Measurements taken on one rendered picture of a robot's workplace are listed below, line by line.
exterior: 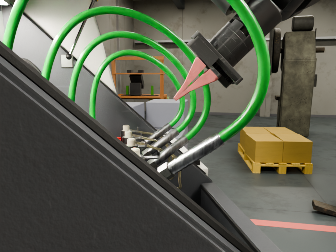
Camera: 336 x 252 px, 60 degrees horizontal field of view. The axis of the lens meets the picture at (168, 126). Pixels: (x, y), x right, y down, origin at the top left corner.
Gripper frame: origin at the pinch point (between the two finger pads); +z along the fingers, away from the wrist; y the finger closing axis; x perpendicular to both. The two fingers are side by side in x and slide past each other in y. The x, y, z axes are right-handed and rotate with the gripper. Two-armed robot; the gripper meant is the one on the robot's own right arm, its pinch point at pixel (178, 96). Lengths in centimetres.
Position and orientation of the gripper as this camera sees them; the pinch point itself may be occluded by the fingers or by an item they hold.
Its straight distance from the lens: 48.8
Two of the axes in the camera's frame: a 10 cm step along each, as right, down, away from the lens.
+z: -7.1, 6.8, 1.7
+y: -7.0, -7.1, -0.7
